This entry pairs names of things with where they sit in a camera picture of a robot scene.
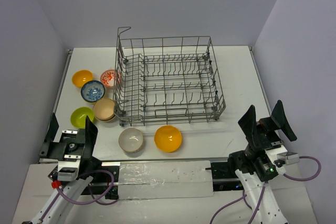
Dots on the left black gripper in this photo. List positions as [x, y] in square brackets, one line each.
[71, 146]

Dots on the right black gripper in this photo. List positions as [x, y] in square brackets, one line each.
[261, 134]

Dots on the white striped ceramic bowl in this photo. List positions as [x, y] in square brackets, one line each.
[131, 140]

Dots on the large orange plastic bowl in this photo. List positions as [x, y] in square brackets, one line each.
[168, 138]

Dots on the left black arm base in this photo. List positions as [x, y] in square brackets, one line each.
[95, 183]

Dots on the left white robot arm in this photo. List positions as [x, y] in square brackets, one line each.
[55, 207]

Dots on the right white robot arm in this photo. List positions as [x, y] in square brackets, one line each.
[264, 158]

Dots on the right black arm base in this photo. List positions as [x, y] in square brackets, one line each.
[223, 173]

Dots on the lime green plastic bowl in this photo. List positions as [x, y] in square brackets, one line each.
[78, 117]

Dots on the tan ceramic bowl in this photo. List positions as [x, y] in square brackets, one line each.
[103, 109]

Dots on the blue floral ceramic bowl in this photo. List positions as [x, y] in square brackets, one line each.
[92, 91]

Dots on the small orange plastic bowl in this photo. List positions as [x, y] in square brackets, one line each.
[81, 77]

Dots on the red patterned white bowl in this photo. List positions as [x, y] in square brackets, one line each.
[110, 77]

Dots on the clear plastic tape sheet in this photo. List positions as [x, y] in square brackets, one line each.
[160, 180]

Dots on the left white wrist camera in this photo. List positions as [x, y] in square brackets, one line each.
[68, 170]

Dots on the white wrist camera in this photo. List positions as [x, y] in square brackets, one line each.
[286, 158]
[68, 170]

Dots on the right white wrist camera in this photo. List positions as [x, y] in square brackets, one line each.
[286, 158]

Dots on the grey wire dish rack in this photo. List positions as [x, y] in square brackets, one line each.
[166, 80]

